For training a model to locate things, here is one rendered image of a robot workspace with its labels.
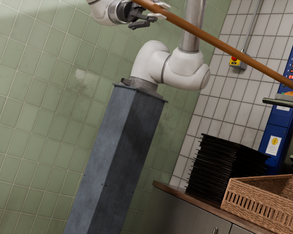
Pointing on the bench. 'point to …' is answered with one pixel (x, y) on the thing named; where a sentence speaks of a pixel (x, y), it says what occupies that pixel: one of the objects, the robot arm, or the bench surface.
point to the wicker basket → (267, 202)
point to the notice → (273, 145)
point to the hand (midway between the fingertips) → (158, 10)
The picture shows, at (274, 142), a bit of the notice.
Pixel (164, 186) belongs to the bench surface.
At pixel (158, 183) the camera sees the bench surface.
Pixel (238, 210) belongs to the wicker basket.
